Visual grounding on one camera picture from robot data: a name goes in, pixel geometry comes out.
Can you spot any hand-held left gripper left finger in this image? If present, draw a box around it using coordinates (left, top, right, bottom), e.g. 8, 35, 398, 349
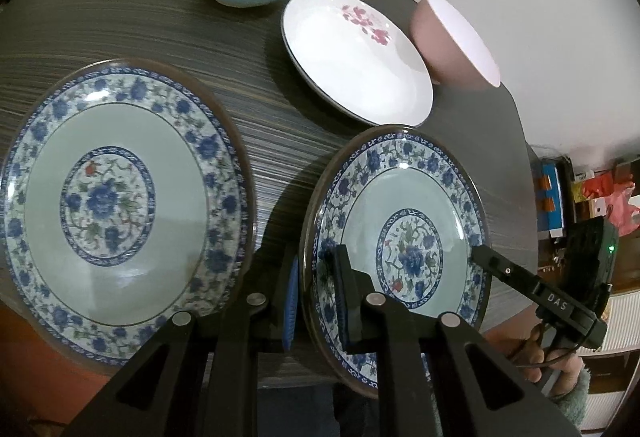
65, 244, 302, 437

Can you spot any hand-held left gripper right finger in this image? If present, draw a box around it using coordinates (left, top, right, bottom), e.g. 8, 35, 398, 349
331, 244, 581, 437

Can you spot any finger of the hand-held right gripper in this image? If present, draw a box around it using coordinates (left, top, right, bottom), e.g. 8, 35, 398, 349
471, 243, 545, 307

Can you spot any small blue floral plate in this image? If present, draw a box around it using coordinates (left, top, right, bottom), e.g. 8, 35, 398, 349
299, 124, 493, 400

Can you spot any large blue floral plate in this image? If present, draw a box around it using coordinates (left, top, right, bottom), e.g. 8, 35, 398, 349
0, 59, 257, 370

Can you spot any pink bowl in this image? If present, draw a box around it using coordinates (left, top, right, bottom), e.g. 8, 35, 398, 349
410, 0, 502, 90

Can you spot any white plate with pink flowers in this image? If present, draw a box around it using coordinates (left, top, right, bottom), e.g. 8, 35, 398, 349
281, 0, 434, 128

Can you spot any person's right forearm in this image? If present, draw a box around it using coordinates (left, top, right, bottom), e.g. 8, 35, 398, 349
544, 359, 593, 437

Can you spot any person's right hand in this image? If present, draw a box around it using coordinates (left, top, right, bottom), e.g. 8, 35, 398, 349
492, 311, 587, 399

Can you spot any red plastic bag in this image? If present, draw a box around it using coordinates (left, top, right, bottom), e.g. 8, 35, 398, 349
582, 171, 640, 237

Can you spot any blue box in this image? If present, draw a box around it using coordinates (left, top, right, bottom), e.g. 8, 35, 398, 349
537, 158, 568, 239

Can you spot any white radiator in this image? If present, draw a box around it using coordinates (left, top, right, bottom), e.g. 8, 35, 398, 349
579, 289, 640, 433

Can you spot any dark wooden side cabinet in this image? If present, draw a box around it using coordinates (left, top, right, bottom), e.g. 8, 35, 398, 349
527, 144, 640, 298

